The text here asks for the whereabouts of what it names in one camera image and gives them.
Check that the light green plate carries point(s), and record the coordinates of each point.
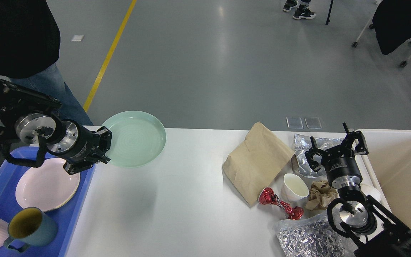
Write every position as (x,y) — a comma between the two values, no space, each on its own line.
(137,138)

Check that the dark teal mug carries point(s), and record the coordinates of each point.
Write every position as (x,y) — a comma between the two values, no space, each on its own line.
(30,227)

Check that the black jacket on chair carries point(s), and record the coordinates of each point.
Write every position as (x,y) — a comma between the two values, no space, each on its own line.
(391,23)

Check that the blue plastic tray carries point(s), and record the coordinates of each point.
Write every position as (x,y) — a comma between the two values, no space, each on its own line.
(66,216)

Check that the red foil wrapper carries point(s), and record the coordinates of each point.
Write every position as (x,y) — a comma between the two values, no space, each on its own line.
(268,197)

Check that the white paper cup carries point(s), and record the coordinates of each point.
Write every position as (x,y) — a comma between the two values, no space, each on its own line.
(293,188)

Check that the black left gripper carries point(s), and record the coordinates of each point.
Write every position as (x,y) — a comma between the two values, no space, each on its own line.
(77,145)

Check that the person in black and jeans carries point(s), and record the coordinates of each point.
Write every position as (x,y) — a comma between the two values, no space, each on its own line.
(29,49)

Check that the white lid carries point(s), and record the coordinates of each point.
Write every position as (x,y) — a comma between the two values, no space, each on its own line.
(370,190)

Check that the crumpled brown paper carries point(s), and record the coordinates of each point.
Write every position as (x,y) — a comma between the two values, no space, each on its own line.
(321,194)

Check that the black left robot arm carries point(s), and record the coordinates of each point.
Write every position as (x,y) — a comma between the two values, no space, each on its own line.
(32,117)

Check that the brown paper bag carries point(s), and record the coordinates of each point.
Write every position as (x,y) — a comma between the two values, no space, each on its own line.
(254,164)

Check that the crumpled silver foil bag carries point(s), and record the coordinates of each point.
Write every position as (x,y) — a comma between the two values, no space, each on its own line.
(312,237)

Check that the pink plate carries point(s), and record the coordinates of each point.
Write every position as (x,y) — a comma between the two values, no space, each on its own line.
(47,187)

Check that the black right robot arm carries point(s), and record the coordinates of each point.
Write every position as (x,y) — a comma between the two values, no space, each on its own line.
(373,228)

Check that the beige plastic bin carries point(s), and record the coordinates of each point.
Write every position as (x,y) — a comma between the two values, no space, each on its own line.
(389,166)

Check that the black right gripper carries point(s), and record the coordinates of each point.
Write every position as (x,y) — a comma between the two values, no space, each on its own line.
(341,167)

